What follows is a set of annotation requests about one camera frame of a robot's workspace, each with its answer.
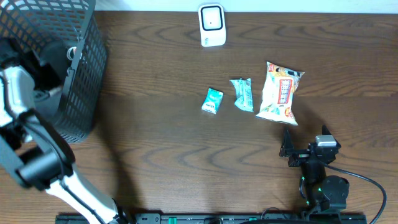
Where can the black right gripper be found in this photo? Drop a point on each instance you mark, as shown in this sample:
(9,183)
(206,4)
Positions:
(286,149)

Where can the green tissue pack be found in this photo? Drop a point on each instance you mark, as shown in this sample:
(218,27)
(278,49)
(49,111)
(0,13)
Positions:
(212,101)

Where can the dark grey plastic mesh basket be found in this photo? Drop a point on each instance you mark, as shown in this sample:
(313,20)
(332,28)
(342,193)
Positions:
(46,30)

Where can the cream wet wipes pack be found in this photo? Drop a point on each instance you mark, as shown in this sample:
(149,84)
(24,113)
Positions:
(278,93)

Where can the dark green round-logo box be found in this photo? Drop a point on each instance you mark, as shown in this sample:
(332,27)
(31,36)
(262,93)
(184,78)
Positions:
(71,53)

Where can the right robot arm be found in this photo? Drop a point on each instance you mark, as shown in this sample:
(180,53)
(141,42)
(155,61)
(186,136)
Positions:
(325,194)

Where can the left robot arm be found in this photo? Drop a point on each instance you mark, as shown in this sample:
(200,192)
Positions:
(32,151)

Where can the teal wipes pack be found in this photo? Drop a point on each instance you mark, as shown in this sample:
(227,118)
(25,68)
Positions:
(243,90)

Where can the white barcode scanner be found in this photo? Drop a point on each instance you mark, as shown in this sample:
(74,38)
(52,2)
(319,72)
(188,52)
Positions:
(212,25)

